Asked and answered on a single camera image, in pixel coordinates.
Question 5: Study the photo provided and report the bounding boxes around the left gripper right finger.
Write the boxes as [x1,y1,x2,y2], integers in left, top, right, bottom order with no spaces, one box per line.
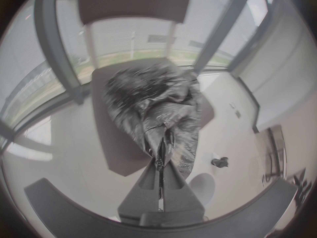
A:
[163,161,205,218]

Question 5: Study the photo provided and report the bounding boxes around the black plastic bag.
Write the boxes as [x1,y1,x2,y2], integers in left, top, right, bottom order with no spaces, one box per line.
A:
[103,63,202,200]

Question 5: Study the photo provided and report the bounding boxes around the grey metal side table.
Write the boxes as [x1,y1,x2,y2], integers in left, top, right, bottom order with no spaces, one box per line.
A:
[265,125,288,180]

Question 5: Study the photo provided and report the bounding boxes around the brown padded white-framed chair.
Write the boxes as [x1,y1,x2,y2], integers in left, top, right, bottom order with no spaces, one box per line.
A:
[79,0,215,177]

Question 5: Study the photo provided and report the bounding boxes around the crumpled black plastic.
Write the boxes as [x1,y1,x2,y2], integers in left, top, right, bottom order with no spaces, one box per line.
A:
[211,157,229,168]

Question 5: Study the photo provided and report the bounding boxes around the window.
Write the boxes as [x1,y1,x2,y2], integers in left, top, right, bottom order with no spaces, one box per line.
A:
[0,0,284,156]

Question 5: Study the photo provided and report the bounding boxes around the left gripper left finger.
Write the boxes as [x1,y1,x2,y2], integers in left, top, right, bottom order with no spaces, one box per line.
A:
[118,155,162,221]

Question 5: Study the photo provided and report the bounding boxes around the white trash bin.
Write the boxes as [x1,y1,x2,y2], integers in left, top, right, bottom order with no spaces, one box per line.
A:
[189,173,216,208]

